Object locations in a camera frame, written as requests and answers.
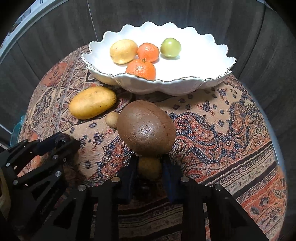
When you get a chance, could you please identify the brown kiwi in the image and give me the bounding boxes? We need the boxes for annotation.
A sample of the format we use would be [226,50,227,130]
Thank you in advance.
[117,100,176,156]

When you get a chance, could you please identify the teal glass object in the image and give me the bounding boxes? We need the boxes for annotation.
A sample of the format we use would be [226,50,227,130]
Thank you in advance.
[10,115,25,147]

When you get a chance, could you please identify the yellow mango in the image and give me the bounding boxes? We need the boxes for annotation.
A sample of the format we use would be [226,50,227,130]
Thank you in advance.
[69,86,117,120]

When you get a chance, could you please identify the patterned paisley tablecloth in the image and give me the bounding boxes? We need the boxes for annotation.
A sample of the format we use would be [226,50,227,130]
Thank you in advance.
[18,47,287,240]

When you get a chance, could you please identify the yellow lemon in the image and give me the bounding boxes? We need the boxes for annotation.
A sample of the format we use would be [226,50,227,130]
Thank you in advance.
[109,39,138,64]

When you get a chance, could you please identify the large orange tangerine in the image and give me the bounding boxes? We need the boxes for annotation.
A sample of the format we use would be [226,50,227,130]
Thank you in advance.
[125,59,157,81]

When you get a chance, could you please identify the small orange tangerine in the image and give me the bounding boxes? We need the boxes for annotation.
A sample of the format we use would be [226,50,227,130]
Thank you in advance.
[137,43,159,62]

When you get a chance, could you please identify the green apple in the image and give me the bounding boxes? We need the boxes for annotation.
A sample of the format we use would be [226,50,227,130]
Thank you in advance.
[160,38,181,58]

